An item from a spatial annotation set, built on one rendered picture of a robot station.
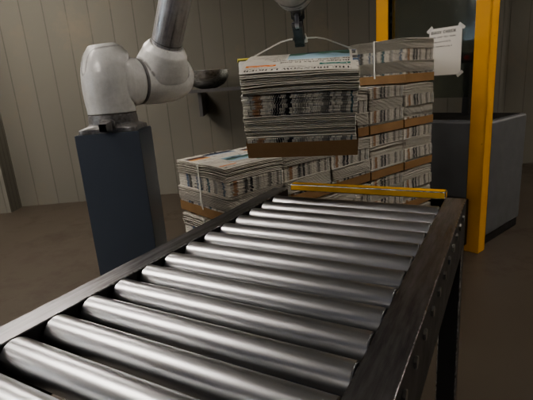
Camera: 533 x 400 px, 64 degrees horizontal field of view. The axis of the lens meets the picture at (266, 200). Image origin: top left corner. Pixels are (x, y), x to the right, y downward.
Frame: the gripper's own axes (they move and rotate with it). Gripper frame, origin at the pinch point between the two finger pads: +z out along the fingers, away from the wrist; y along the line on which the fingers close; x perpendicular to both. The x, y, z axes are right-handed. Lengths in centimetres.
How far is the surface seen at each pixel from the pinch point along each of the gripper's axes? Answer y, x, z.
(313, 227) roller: 53, 4, -31
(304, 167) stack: 50, -4, 59
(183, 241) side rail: 53, -23, -41
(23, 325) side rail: 56, -35, -74
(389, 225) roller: 52, 21, -31
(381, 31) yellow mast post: -24, 39, 183
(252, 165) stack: 46, -22, 35
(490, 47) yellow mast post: -5, 93, 139
